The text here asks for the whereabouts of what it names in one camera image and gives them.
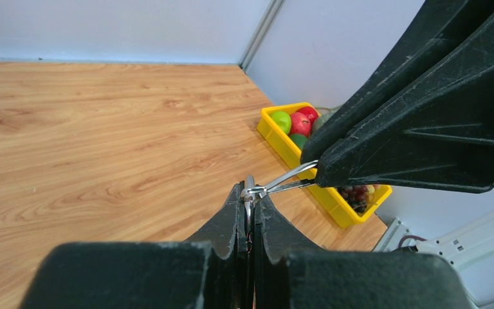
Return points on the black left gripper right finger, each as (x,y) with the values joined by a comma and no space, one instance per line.
(291,271)

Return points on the dark green lime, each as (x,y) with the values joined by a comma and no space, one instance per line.
(298,139)

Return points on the light green apple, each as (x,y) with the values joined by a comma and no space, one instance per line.
(282,120)

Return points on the red apple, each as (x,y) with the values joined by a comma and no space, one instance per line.
(300,124)
(310,113)

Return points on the green netted melon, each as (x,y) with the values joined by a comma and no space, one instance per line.
(320,121)

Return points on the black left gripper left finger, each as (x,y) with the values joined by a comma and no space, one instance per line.
(207,270)

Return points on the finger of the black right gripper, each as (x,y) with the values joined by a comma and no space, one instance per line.
(436,30)
(437,133)

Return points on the purple grape bunch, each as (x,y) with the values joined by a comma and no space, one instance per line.
(359,197)

